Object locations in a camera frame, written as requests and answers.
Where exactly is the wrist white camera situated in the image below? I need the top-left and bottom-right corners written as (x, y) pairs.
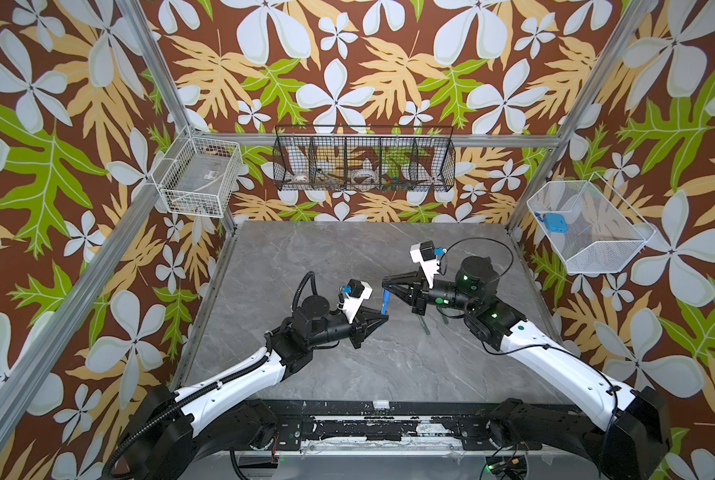
top-left (409, 241), bottom-right (447, 288)
top-left (339, 279), bottom-right (373, 324)

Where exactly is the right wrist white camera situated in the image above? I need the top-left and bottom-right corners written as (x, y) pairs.
top-left (409, 241), bottom-right (447, 288)

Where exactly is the blue pen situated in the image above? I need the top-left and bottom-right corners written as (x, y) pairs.
top-left (381, 289), bottom-right (391, 315)

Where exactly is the green pen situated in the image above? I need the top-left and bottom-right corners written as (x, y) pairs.
top-left (417, 315), bottom-right (431, 336)

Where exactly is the blue object in basket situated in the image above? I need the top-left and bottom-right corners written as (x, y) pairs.
top-left (541, 213), bottom-right (569, 234)

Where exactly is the white wire basket left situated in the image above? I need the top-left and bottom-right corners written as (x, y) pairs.
top-left (153, 136), bottom-right (244, 218)

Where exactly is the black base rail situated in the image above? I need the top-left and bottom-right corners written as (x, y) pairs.
top-left (224, 398), bottom-right (545, 452)

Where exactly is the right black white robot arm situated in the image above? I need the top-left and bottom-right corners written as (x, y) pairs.
top-left (381, 256), bottom-right (673, 479)

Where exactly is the white wire basket right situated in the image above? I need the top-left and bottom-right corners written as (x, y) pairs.
top-left (527, 174), bottom-right (655, 276)

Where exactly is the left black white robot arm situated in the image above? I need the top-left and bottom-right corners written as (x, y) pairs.
top-left (101, 279), bottom-right (389, 479)

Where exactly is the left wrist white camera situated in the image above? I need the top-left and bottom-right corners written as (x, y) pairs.
top-left (339, 279), bottom-right (373, 324)

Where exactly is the white wire basket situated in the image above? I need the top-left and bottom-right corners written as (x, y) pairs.
top-left (153, 136), bottom-right (244, 218)
top-left (527, 174), bottom-right (655, 276)

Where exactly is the black wire basket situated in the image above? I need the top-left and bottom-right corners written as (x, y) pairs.
top-left (273, 125), bottom-right (457, 192)

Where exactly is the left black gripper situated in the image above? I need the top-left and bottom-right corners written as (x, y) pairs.
top-left (306, 304), bottom-right (387, 350)

